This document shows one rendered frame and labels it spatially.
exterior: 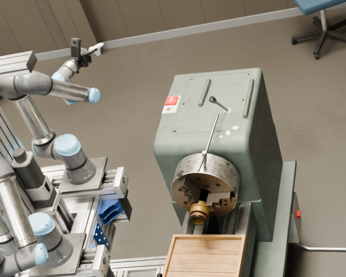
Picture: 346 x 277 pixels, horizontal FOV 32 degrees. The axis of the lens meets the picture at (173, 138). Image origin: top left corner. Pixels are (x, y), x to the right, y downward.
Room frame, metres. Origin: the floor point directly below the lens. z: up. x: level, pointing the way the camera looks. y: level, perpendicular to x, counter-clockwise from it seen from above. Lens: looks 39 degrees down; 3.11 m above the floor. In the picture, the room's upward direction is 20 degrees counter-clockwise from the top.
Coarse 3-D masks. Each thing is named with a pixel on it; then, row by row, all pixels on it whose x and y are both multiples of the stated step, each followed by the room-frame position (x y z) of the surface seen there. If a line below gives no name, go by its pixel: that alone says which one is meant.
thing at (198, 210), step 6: (192, 204) 1.95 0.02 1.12; (198, 204) 1.93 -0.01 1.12; (204, 204) 1.94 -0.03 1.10; (192, 210) 1.92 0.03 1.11; (198, 210) 1.90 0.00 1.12; (204, 210) 1.90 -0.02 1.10; (192, 216) 1.89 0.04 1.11; (198, 216) 1.88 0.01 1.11; (204, 216) 1.88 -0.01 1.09; (192, 222) 1.90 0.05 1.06; (198, 222) 1.90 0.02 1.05; (204, 222) 1.87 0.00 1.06
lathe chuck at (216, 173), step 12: (180, 168) 2.11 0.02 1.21; (192, 168) 2.05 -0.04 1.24; (204, 168) 2.03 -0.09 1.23; (216, 168) 2.02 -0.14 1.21; (228, 168) 2.04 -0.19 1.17; (192, 180) 2.03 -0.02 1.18; (204, 180) 2.00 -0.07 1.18; (216, 180) 1.98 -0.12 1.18; (228, 180) 1.97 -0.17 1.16; (180, 192) 2.07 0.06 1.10; (204, 192) 2.08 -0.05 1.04; (180, 204) 2.08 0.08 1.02; (228, 204) 1.97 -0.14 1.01; (216, 216) 2.01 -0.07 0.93
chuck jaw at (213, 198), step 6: (210, 192) 2.00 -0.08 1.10; (216, 192) 1.99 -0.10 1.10; (222, 192) 1.97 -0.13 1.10; (228, 192) 1.96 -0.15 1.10; (234, 192) 1.96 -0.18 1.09; (210, 198) 1.96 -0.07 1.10; (216, 198) 1.95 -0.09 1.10; (222, 198) 1.94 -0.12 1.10; (228, 198) 1.92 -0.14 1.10; (210, 204) 1.93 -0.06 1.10; (216, 204) 1.93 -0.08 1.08; (210, 210) 1.93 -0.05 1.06
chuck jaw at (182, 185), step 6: (180, 174) 2.07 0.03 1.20; (180, 180) 2.05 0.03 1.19; (186, 180) 2.03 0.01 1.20; (180, 186) 2.02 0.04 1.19; (186, 186) 2.00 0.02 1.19; (192, 186) 2.02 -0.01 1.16; (186, 192) 2.00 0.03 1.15; (192, 192) 1.99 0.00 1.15; (198, 192) 2.00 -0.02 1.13; (192, 198) 1.97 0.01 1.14; (198, 198) 1.97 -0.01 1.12
